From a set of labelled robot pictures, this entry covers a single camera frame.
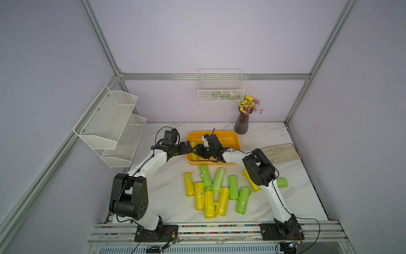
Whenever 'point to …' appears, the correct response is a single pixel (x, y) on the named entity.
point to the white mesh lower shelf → (122, 155)
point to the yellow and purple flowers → (248, 105)
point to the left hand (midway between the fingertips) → (183, 150)
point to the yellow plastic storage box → (228, 139)
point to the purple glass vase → (242, 125)
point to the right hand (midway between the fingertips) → (193, 153)
